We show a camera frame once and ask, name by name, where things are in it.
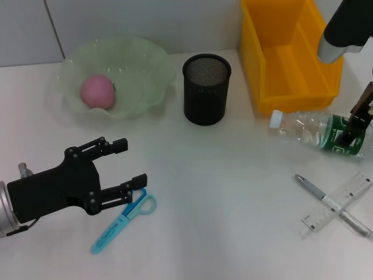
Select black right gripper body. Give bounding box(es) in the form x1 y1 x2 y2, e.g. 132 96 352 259
349 81 373 130

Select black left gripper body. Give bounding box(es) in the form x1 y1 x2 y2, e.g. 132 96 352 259
6 146 103 225

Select blue plastic scissors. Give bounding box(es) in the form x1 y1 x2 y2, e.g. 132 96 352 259
90 188 158 255

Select pink peach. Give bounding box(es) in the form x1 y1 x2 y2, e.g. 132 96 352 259
80 75 116 110

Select clear green-label water bottle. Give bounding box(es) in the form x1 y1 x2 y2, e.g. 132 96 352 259
268 109 373 161

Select silver grey pen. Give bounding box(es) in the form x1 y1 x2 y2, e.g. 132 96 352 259
294 173 373 237

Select pale green glass fruit plate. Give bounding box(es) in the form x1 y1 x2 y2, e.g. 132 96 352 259
57 35 178 120

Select transparent plastic ruler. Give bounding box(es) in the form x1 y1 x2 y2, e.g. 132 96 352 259
300 171 373 234

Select yellow plastic storage bin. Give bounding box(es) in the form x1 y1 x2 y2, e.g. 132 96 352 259
240 0 344 114

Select black mesh cup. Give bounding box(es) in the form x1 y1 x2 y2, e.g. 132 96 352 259
182 54 233 127

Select left wrist cable with connectors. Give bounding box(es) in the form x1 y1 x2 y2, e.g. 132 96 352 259
5 162 39 237

